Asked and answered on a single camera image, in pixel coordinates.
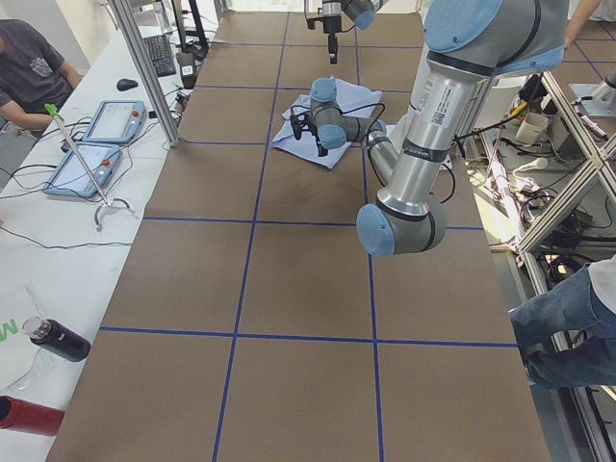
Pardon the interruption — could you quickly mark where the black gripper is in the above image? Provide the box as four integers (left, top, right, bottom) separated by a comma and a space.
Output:
305, 9, 342, 64
290, 109, 329, 157

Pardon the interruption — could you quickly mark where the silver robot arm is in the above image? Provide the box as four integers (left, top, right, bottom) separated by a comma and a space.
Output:
291, 1, 569, 256
304, 0, 386, 64

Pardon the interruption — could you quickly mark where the black keyboard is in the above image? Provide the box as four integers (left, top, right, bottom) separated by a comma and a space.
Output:
142, 35, 176, 77

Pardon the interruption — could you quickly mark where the black computer mouse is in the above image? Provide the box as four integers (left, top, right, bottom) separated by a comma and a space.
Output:
115, 78, 139, 92

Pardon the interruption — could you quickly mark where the upper blue teach pendant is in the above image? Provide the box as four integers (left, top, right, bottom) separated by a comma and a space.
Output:
82, 100, 147, 145

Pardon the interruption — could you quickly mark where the blue teach pendant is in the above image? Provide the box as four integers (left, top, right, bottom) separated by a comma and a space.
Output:
82, 100, 147, 145
43, 142, 121, 198

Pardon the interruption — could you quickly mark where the lower blue teach pendant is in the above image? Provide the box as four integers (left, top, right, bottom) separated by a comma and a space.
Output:
43, 142, 121, 198

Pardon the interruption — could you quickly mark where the metal grabber stick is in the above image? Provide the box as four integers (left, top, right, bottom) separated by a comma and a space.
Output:
44, 103, 132, 232

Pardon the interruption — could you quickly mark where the person in grey shirt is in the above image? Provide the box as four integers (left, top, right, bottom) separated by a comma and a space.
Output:
1, 19, 82, 138

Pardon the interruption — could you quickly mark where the black water bottle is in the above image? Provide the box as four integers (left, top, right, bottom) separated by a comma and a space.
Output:
22, 317, 90, 362

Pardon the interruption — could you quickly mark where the person in white shirt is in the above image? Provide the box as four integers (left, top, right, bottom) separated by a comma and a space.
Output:
509, 257, 615, 389

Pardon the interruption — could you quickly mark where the red water bottle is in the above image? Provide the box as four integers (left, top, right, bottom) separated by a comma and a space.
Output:
1, 396, 65, 437

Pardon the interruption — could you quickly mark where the grey aluminium frame post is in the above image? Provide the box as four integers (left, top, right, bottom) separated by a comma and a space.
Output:
108, 0, 179, 147

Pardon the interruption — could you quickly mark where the aluminium extrusion cross frame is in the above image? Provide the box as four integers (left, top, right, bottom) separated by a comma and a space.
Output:
518, 73, 615, 252

